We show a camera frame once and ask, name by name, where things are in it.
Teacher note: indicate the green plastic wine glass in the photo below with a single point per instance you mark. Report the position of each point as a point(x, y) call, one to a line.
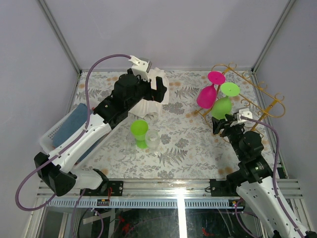
point(139, 129)
point(223, 105)

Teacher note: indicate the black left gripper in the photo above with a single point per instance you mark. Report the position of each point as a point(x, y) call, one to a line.
point(156, 94)

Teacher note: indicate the blue folded towel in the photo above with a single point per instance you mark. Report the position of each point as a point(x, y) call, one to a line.
point(76, 120)

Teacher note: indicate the white pleated cloth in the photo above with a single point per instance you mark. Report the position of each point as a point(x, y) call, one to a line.
point(144, 107)

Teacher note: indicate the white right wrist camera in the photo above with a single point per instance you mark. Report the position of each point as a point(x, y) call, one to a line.
point(241, 116)

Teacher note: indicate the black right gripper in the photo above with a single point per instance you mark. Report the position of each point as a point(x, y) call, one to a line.
point(217, 124)

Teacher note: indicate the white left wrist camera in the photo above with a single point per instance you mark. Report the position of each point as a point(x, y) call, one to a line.
point(141, 67)

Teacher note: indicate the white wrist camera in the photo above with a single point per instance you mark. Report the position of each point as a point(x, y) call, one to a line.
point(141, 67)
point(241, 116)

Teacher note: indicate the aluminium front rail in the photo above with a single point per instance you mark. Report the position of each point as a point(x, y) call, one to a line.
point(157, 193)

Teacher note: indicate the clear wine glass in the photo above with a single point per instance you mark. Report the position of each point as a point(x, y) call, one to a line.
point(152, 139)

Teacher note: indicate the magenta plastic wine glass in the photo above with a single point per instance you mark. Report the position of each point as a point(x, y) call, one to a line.
point(208, 95)

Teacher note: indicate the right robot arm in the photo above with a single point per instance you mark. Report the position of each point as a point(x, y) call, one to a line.
point(255, 182)

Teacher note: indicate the gold wire wine glass rack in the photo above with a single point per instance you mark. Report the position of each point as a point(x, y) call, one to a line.
point(253, 93)

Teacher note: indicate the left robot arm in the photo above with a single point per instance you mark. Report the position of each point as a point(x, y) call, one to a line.
point(108, 114)

